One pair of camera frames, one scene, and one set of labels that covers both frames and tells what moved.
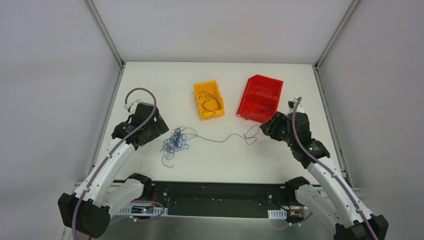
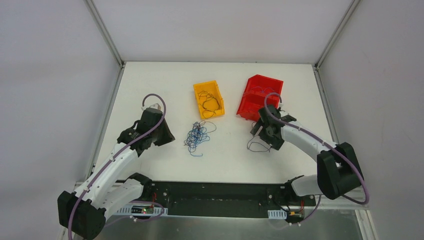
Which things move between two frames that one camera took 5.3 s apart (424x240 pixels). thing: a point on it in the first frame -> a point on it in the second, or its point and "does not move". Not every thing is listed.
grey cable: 257,86 does not move
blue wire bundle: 176,142 -> 198,134
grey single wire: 248,137 -> 259,143
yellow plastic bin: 209,99 does not move
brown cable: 210,104 does not move
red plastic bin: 260,99 does not move
